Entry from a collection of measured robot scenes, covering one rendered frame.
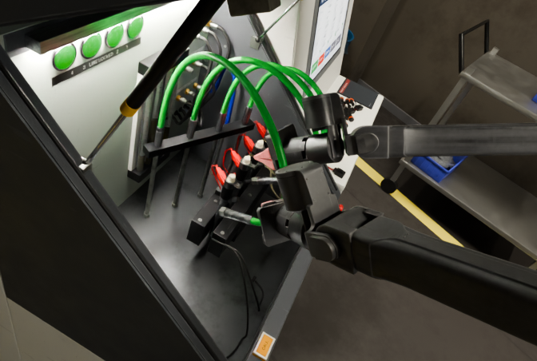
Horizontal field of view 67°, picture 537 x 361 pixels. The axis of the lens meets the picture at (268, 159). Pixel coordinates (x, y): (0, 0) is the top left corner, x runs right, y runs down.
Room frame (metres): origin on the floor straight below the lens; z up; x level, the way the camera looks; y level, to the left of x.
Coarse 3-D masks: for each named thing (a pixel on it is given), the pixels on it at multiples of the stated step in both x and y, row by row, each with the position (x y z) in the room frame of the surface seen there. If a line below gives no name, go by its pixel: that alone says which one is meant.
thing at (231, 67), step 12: (192, 60) 0.67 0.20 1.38; (216, 60) 0.64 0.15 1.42; (228, 60) 0.63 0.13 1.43; (180, 72) 0.69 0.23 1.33; (240, 72) 0.61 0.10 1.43; (168, 84) 0.70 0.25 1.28; (252, 84) 0.60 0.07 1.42; (168, 96) 0.70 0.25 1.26; (252, 96) 0.58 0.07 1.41; (264, 108) 0.57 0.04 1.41; (264, 120) 0.56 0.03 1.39; (276, 132) 0.55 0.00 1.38; (276, 144) 0.54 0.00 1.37; (276, 156) 0.54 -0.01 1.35
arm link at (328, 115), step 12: (312, 96) 0.64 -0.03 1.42; (324, 96) 0.65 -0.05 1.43; (336, 96) 0.66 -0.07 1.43; (312, 108) 0.63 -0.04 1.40; (324, 108) 0.64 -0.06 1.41; (336, 108) 0.65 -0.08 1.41; (312, 120) 0.62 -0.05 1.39; (324, 120) 0.62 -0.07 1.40; (336, 120) 0.63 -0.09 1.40; (348, 144) 0.60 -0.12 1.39; (360, 144) 0.59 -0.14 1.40; (372, 144) 0.60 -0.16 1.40; (348, 156) 0.59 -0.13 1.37
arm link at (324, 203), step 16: (288, 176) 0.43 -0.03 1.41; (304, 176) 0.42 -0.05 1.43; (320, 176) 0.44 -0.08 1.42; (288, 192) 0.42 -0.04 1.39; (304, 192) 0.41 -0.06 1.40; (320, 192) 0.42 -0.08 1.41; (288, 208) 0.41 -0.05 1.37; (304, 208) 0.41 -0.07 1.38; (320, 208) 0.41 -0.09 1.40; (336, 208) 0.42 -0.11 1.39; (320, 224) 0.39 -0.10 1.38; (320, 240) 0.35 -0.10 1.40; (320, 256) 0.35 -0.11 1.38; (336, 256) 0.34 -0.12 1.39
